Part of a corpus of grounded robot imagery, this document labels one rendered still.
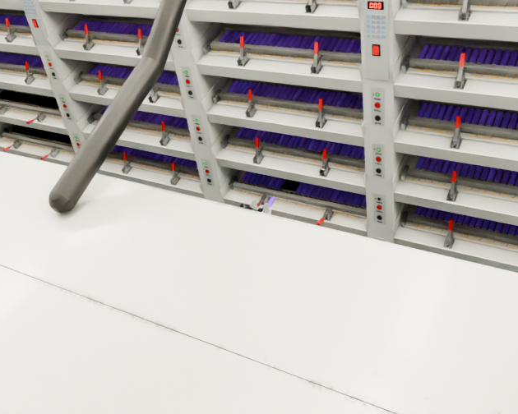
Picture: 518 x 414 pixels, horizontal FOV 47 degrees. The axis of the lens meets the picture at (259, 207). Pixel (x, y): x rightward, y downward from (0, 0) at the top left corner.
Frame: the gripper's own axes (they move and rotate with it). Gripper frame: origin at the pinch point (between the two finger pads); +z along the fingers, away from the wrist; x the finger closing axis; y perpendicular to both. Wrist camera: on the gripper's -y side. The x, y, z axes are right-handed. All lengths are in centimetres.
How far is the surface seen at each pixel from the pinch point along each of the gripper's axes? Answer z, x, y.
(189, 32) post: 12, 31, 55
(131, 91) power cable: -105, -52, 91
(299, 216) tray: 16.1, -4.4, -11.3
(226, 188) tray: 19.1, 29.4, -8.9
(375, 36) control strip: 10, -34, 60
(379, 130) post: 12.9, -35.1, 30.4
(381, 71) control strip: 11, -36, 50
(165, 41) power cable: -99, -52, 94
